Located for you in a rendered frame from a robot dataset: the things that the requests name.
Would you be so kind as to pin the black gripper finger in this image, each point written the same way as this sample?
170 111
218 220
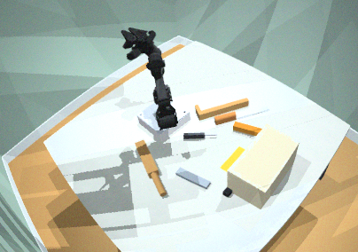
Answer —
127 36
139 34

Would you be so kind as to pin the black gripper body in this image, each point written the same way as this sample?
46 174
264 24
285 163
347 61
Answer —
147 42

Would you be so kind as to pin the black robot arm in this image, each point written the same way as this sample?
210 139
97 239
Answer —
162 94

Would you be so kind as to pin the cream box-shaped cabinet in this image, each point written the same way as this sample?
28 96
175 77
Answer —
254 173

